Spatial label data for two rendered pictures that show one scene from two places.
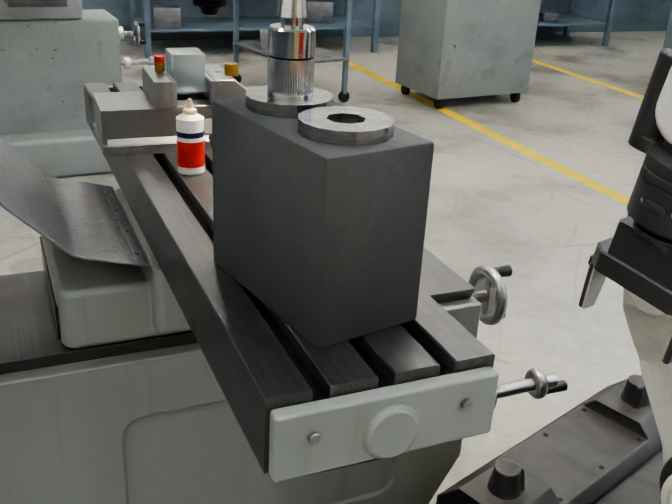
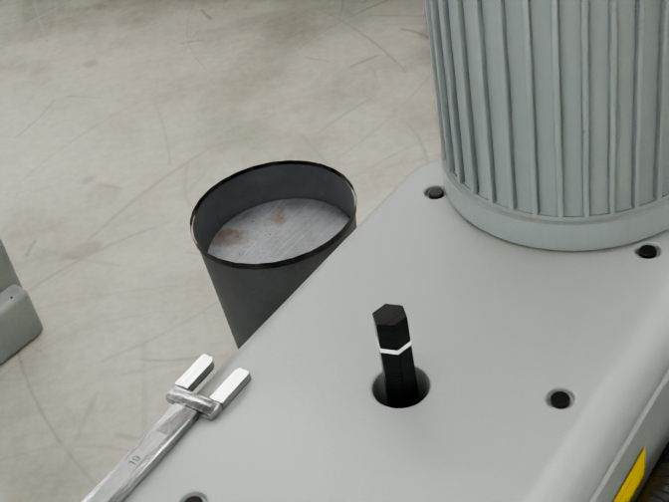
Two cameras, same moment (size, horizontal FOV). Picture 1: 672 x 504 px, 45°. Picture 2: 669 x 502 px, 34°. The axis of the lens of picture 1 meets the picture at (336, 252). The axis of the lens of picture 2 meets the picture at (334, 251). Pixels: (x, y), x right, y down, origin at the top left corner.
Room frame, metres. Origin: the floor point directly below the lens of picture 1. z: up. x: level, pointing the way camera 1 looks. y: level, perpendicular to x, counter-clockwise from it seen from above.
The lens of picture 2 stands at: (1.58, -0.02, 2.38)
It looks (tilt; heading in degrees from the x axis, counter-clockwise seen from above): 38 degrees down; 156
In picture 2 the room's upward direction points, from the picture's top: 11 degrees counter-clockwise
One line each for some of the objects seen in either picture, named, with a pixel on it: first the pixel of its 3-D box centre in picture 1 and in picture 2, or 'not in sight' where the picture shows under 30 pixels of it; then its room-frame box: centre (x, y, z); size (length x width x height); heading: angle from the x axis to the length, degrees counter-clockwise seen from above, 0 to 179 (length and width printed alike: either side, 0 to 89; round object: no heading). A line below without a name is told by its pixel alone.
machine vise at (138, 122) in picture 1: (204, 105); not in sight; (1.31, 0.23, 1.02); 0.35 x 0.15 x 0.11; 112
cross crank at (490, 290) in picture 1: (471, 297); not in sight; (1.36, -0.26, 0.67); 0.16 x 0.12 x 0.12; 114
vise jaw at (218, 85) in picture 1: (219, 83); not in sight; (1.32, 0.21, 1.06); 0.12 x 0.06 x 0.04; 22
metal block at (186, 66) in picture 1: (185, 69); not in sight; (1.30, 0.26, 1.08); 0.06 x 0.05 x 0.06; 22
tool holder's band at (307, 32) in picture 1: (291, 31); not in sight; (0.81, 0.06, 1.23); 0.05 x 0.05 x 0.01
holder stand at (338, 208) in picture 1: (313, 202); not in sight; (0.77, 0.03, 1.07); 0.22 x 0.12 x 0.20; 35
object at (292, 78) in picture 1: (290, 65); not in sight; (0.81, 0.06, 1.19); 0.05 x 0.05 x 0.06
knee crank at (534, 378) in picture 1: (517, 387); not in sight; (1.25, -0.35, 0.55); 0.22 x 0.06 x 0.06; 114
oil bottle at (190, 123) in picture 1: (190, 135); not in sight; (1.13, 0.22, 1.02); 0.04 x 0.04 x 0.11
